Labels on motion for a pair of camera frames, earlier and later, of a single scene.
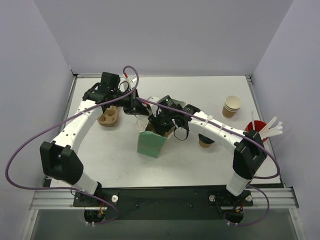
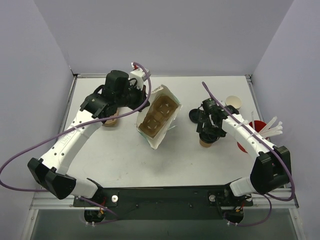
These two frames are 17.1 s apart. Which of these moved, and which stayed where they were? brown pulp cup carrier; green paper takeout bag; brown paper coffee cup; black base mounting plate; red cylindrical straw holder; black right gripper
Moved: black right gripper; green paper takeout bag
Stayed: red cylindrical straw holder; black base mounting plate; brown paper coffee cup; brown pulp cup carrier
